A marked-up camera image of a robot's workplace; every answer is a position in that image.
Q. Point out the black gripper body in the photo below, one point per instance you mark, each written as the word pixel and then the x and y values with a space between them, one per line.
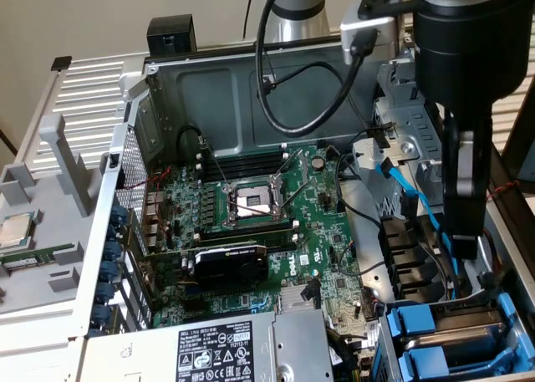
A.
pixel 472 47

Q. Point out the hard disk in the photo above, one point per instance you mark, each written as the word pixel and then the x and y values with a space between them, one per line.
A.
pixel 409 319

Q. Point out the empty blue disk carrier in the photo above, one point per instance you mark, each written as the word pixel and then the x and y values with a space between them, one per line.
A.
pixel 422 363

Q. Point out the black fan shroud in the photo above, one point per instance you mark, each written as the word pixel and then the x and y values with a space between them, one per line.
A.
pixel 401 248

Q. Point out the grey metal drive cage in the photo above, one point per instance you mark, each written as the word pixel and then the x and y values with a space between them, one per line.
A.
pixel 418 123

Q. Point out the green motherboard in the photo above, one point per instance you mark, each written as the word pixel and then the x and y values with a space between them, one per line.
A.
pixel 317 231

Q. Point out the round coin battery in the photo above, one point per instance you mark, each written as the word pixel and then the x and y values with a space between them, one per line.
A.
pixel 318 162

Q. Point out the blue drive bay brackets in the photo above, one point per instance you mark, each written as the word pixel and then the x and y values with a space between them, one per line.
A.
pixel 390 357

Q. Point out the steel socket cover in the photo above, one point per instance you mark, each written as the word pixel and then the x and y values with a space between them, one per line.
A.
pixel 304 166

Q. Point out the steel locking lever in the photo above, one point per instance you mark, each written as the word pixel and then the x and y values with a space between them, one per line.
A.
pixel 294 195
pixel 215 162

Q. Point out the black RAM slot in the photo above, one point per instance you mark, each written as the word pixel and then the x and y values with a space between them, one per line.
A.
pixel 246 230
pixel 246 169
pixel 251 158
pixel 280 244

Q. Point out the silver chipset heatsink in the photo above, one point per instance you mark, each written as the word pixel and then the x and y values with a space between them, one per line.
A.
pixel 292 298

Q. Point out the CPU socket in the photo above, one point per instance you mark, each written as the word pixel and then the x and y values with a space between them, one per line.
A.
pixel 251 200

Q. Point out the black graphics card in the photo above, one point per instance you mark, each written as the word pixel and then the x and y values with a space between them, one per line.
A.
pixel 230 265

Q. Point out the open grey PC case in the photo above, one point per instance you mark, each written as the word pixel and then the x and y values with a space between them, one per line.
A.
pixel 209 98

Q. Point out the black expansion slot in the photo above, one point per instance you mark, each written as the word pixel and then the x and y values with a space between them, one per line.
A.
pixel 196 306

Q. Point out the black box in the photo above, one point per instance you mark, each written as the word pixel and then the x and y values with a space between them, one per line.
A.
pixel 171 31

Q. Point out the grey power supply unit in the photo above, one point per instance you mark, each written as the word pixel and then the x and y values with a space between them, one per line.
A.
pixel 159 352

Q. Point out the blue slot retainer knob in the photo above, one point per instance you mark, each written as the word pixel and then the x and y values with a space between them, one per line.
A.
pixel 104 292
pixel 109 270
pixel 100 314
pixel 111 231
pixel 112 250
pixel 119 212

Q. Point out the grey parts rack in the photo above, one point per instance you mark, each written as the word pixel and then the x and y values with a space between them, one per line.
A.
pixel 62 227

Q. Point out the green RAM stick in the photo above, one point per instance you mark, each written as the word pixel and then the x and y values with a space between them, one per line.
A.
pixel 29 257

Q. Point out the silver CPU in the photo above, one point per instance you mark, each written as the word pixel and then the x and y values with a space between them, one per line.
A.
pixel 14 229

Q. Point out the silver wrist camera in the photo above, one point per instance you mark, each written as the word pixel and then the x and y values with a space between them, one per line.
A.
pixel 386 39

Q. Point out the black camera bracket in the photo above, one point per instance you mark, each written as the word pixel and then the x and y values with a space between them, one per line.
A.
pixel 368 6

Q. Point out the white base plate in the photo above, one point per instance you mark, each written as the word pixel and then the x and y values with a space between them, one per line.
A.
pixel 33 344

